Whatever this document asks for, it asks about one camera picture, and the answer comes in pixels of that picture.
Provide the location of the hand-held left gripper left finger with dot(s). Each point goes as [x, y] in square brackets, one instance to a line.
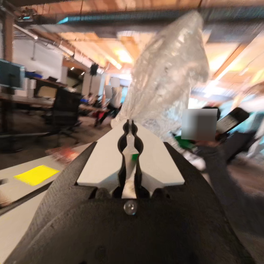
[101, 163]

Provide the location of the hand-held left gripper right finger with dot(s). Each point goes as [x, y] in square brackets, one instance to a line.
[160, 163]

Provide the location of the clear plastic bag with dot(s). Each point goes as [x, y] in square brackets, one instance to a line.
[165, 72]

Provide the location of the person's right forearm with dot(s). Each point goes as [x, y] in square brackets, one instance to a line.
[218, 175]

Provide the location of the green plastic bin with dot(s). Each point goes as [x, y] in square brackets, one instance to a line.
[183, 144]

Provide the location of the brown product box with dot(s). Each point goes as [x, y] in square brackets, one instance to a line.
[64, 154]

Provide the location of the flat yellow paper note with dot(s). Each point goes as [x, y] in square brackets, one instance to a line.
[37, 175]

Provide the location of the black mesh office chair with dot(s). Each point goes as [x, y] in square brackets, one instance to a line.
[66, 107]

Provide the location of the black high-back office chair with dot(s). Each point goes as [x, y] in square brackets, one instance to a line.
[233, 120]

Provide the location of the black speaker on stand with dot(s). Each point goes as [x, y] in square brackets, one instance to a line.
[94, 69]

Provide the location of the framed panel on stand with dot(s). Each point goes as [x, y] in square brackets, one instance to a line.
[11, 74]

